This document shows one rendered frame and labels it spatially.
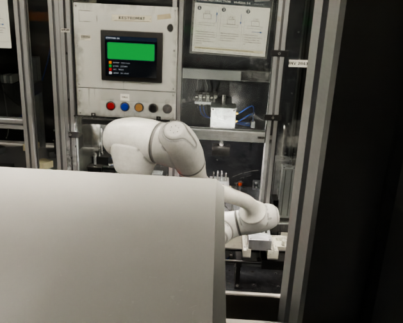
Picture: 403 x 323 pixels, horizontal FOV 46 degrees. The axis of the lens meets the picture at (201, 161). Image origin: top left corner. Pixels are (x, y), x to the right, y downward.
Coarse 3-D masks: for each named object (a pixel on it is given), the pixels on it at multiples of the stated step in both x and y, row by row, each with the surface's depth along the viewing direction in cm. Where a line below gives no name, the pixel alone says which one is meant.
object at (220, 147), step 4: (220, 140) 227; (212, 144) 230; (216, 144) 230; (220, 144) 228; (224, 144) 230; (228, 144) 231; (212, 148) 226; (216, 148) 226; (220, 148) 226; (224, 148) 226; (228, 148) 226; (212, 152) 227; (216, 152) 227; (220, 152) 227; (224, 152) 227; (228, 152) 227
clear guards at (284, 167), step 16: (80, 128) 207; (96, 128) 207; (192, 128) 205; (208, 128) 205; (224, 128) 204; (240, 128) 204; (256, 128) 204; (80, 144) 210; (96, 144) 209; (288, 144) 206; (80, 160) 212; (96, 160) 212; (112, 160) 211; (288, 160) 208; (272, 176) 211; (288, 176) 211; (272, 192) 213; (288, 192) 213; (288, 208) 216
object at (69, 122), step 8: (72, 120) 206; (72, 128) 207; (72, 144) 210; (72, 152) 211; (72, 160) 213; (72, 168) 214; (272, 232) 320; (232, 256) 242; (256, 256) 243; (232, 264) 245; (248, 264) 245
